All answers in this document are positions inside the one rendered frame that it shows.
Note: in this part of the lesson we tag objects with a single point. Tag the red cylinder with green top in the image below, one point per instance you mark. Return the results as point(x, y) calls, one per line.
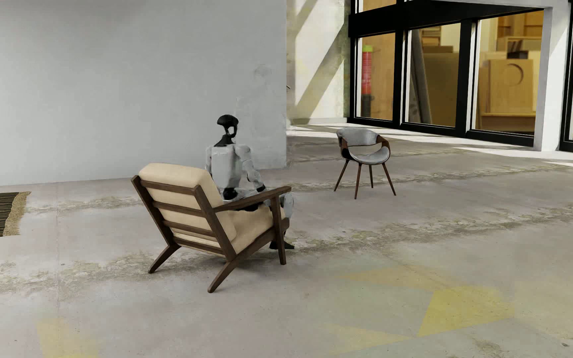
point(366, 72)

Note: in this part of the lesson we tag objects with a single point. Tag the beige cushioned wooden lounge chair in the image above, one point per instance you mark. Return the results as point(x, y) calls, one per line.
point(187, 201)

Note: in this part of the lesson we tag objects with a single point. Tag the grey upholstered wooden-leg chair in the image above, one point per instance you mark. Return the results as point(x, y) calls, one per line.
point(366, 155)

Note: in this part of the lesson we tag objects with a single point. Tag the black framed glass window wall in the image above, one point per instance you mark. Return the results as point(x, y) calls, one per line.
point(466, 74)

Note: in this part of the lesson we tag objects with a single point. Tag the white humanoid robot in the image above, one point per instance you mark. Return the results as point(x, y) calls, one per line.
point(228, 166)

